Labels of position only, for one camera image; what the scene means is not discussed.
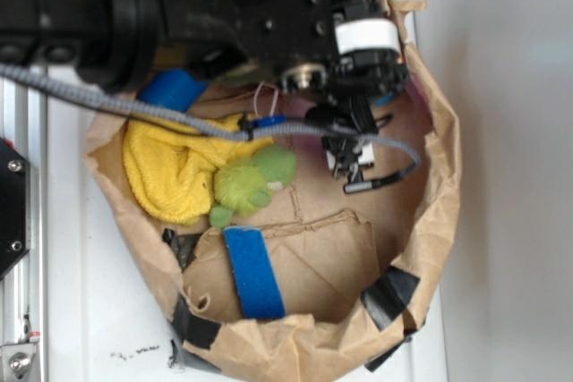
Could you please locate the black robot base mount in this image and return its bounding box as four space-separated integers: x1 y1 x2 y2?
0 138 30 280

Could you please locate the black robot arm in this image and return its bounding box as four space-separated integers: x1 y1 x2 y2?
1 0 409 104

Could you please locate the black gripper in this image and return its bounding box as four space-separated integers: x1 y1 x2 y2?
154 0 409 105

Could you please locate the blue sponge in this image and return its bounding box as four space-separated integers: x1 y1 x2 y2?
223 225 286 319

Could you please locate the brown paper bag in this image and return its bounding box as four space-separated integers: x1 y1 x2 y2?
84 43 462 381

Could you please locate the blue plastic bottle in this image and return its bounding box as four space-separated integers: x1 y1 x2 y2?
137 69 209 113

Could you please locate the grey braided cable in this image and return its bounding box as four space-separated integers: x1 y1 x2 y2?
0 63 423 186

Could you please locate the aluminium frame rail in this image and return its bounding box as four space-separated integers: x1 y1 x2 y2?
1 79 47 381

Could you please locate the green plush toy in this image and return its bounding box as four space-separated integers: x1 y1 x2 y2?
210 145 298 228

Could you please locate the white plastic cooler lid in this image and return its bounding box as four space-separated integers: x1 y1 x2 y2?
44 0 451 382

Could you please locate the yellow microfibre cloth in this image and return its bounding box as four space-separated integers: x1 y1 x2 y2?
123 120 273 226

